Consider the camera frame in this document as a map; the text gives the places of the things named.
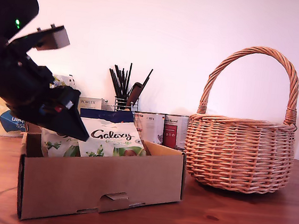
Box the brown handled utensil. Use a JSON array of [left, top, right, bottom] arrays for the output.
[[125, 81, 145, 112]]

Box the blue Terry's orange egg bag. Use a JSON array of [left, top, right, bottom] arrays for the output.
[[79, 106, 136, 124]]

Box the brown cardboard box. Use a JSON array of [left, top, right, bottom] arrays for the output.
[[12, 121, 190, 224]]

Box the white Porlex box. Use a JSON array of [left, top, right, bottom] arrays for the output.
[[78, 96, 107, 111]]

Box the woven wicker basket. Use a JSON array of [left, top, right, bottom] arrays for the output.
[[180, 39, 299, 199]]

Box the white Galaxy egg bag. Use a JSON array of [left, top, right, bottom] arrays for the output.
[[76, 117, 151, 164], [38, 129, 84, 161]]

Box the chrome wire utensil holder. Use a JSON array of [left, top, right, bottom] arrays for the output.
[[106, 94, 141, 114]]

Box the yellow kitchen towel pack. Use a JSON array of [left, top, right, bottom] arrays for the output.
[[0, 68, 78, 144]]

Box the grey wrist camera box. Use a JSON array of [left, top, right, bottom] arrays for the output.
[[6, 19, 73, 55]]

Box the black sticks bundle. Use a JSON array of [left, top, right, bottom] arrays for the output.
[[106, 60, 154, 102]]

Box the white label tin can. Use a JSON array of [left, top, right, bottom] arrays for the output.
[[131, 111, 167, 146]]

